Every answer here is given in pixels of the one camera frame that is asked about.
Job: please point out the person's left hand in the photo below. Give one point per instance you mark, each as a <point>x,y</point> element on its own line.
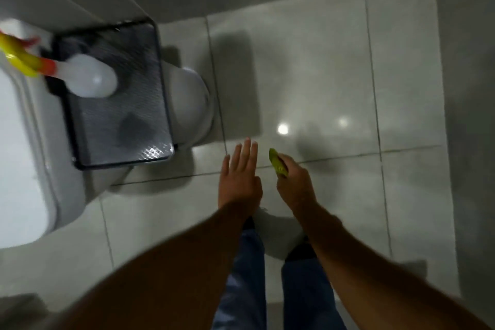
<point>239,182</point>

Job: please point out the person's right hand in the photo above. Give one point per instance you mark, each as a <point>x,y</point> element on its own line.
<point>296,186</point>

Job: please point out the yellow sponge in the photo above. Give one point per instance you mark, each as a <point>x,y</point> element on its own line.
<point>277,163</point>

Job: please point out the person's left forearm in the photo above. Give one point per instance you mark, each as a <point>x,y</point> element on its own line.
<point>166,275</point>

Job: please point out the person's right forearm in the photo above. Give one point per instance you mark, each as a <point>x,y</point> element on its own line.
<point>371,283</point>

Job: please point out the person's left black shoe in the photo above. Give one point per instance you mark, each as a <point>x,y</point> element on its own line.
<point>248,223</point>

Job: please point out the person's black shoe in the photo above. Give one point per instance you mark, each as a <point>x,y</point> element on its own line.
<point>301,251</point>
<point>248,223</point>

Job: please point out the person's right black shoe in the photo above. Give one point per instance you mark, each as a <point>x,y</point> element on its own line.
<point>301,251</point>

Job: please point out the person's left leg blue jeans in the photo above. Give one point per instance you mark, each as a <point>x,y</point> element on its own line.
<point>241,283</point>

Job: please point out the person's leg blue jeans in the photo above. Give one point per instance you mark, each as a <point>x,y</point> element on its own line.
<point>309,295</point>
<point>241,283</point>

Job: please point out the person's right leg blue jeans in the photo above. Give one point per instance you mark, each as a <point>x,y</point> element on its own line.
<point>309,295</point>

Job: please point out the white toilet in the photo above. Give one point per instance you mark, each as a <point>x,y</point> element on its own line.
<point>189,101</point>

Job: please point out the black textured tray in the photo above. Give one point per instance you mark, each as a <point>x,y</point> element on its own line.
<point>123,117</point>

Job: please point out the white spray bottle yellow trigger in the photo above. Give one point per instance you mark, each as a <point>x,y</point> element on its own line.
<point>91,76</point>

